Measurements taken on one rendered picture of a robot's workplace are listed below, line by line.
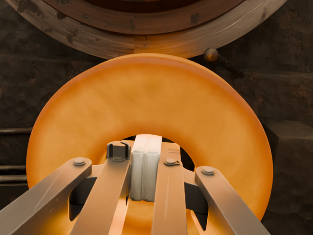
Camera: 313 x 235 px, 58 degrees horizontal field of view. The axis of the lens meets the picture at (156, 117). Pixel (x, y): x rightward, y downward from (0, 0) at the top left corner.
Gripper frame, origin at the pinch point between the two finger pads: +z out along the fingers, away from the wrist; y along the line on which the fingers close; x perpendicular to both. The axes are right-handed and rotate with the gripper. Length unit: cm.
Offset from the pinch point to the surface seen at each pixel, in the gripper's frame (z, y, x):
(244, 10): 20.3, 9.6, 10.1
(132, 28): 18.4, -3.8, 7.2
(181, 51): 20.0, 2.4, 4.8
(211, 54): 10.6, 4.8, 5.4
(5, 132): 27.6, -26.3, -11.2
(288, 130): 21.4, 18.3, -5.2
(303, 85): 29.6, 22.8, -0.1
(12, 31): 35.3, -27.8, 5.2
